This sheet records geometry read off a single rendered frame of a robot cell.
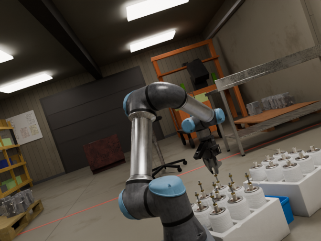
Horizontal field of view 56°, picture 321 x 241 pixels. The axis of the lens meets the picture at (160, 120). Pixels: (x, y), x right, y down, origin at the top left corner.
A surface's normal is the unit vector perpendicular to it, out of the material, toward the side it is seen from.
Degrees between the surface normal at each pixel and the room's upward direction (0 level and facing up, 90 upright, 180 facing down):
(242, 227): 90
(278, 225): 90
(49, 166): 90
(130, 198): 58
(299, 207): 90
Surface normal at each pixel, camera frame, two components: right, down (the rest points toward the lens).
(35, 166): 0.07, 0.00
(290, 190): -0.81, 0.29
